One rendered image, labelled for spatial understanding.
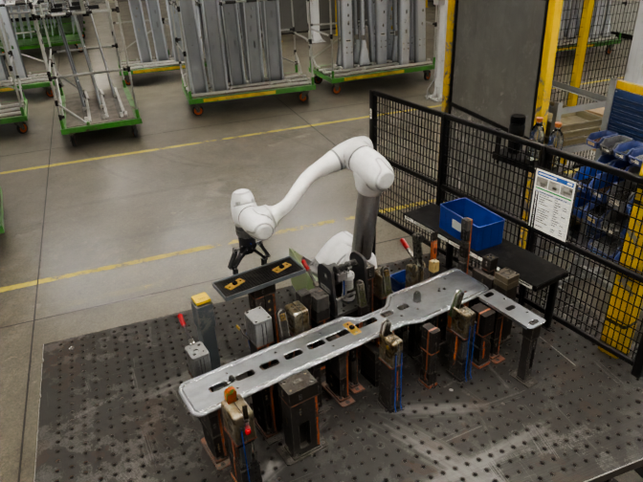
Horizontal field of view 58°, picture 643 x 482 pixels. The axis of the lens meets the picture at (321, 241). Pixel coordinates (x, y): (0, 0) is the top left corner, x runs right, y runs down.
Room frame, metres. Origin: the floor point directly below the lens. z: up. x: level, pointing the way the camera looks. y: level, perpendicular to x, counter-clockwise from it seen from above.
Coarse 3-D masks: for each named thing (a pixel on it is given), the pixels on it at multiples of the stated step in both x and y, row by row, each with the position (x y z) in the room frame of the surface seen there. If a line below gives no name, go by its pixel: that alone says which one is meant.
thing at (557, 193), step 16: (544, 176) 2.37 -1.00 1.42; (560, 176) 2.30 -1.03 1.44; (544, 192) 2.36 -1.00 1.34; (560, 192) 2.29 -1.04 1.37; (576, 192) 2.23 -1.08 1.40; (544, 208) 2.35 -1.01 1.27; (560, 208) 2.28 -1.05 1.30; (528, 224) 2.41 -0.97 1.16; (544, 224) 2.34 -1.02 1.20; (560, 224) 2.27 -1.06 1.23; (560, 240) 2.26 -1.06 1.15
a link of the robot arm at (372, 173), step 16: (352, 160) 2.38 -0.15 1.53; (368, 160) 2.32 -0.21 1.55; (384, 160) 2.32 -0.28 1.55; (368, 176) 2.27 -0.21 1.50; (384, 176) 2.26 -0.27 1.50; (368, 192) 2.30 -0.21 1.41; (368, 208) 2.34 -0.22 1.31; (368, 224) 2.35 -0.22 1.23; (352, 240) 2.42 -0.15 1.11; (368, 240) 2.37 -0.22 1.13; (368, 256) 2.40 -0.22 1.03
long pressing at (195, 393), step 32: (416, 288) 2.16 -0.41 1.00; (448, 288) 2.14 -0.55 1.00; (480, 288) 2.13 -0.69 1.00; (352, 320) 1.94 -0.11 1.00; (416, 320) 1.92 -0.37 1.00; (256, 352) 1.76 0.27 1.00; (288, 352) 1.76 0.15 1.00; (320, 352) 1.75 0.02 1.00; (192, 384) 1.60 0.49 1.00; (256, 384) 1.58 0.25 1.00
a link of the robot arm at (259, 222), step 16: (320, 160) 2.43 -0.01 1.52; (336, 160) 2.41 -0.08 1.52; (304, 176) 2.34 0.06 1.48; (320, 176) 2.39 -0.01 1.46; (288, 192) 2.25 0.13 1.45; (256, 208) 2.14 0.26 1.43; (272, 208) 2.15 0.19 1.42; (288, 208) 2.17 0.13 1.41; (240, 224) 2.16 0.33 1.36; (256, 224) 2.05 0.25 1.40; (272, 224) 2.07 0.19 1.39
